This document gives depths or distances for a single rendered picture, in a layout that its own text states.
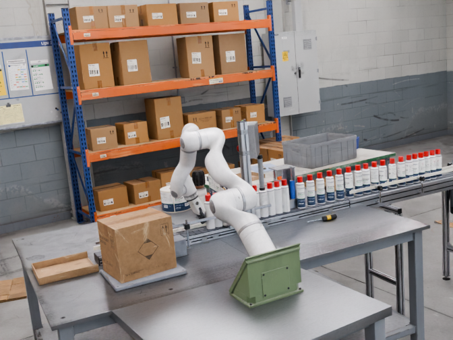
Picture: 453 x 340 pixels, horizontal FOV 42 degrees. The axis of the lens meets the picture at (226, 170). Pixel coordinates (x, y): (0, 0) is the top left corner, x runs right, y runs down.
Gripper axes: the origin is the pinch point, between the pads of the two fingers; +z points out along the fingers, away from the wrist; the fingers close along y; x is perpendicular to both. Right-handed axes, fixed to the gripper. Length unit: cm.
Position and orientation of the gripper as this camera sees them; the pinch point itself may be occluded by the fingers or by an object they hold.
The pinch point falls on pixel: (202, 219)
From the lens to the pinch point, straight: 341.0
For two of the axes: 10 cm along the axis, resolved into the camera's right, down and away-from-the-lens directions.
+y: -4.4, -1.4, 8.9
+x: -8.1, 4.8, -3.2
